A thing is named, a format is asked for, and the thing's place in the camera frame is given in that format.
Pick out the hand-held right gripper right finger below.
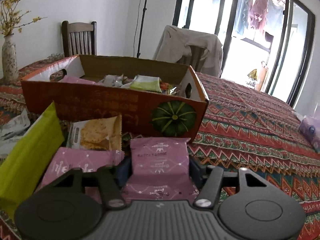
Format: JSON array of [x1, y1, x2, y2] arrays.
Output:
[[189, 159, 268, 209]]

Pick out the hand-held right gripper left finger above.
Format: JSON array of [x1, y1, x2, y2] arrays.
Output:
[[52, 159, 133, 210]]

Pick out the purple snack packet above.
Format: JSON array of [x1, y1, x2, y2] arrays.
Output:
[[123, 137, 201, 201], [58, 76, 96, 85], [41, 147, 125, 193]]

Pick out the beige cracker snack packet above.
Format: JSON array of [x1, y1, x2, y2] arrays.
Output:
[[66, 114, 123, 152]]

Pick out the orange cardboard box pumpkin print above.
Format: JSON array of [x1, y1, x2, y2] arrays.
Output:
[[21, 54, 210, 143]]

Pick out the green and white snack bag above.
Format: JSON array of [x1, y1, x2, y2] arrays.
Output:
[[122, 75, 162, 93]]

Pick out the grey white snack packet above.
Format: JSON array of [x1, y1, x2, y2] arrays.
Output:
[[97, 74, 125, 87]]

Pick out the lime green snack bag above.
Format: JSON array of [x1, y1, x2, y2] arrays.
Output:
[[0, 101, 65, 218]]

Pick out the white printed snack packet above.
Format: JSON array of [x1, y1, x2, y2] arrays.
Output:
[[0, 108, 31, 153]]

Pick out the patterned red tablecloth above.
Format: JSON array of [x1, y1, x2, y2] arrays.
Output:
[[0, 56, 320, 240]]

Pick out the shiny multicolour snack packets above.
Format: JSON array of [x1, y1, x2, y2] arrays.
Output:
[[160, 81, 185, 96]]

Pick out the yellow green balcony item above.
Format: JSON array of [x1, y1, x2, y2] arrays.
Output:
[[246, 68, 258, 88]]

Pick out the orange balcony object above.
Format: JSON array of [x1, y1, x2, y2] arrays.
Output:
[[257, 61, 268, 91]]

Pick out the wooden chair under jacket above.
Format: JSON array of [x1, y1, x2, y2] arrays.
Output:
[[177, 45, 208, 72]]

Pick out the purple tissue pack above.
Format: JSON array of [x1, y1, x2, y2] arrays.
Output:
[[298, 114, 320, 153]]

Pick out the beige jacket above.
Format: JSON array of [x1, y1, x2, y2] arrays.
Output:
[[152, 25, 224, 78]]

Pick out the dark wooden chair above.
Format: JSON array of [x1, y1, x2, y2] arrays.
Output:
[[61, 20, 97, 57]]

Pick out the floral ceramic vase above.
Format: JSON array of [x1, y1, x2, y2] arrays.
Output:
[[2, 35, 19, 81]]

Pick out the black floor lamp stand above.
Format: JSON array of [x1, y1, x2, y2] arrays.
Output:
[[133, 0, 152, 58]]

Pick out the blue hanging garment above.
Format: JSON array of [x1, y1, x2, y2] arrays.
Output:
[[234, 0, 251, 35]]

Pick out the maroon hanging shirt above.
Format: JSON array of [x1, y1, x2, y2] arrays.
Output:
[[248, 0, 268, 30]]

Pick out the light blue hanging shirt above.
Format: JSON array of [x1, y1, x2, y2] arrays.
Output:
[[266, 0, 285, 33]]

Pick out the yellow flower branches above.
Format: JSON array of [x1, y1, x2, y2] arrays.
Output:
[[0, 0, 48, 37]]

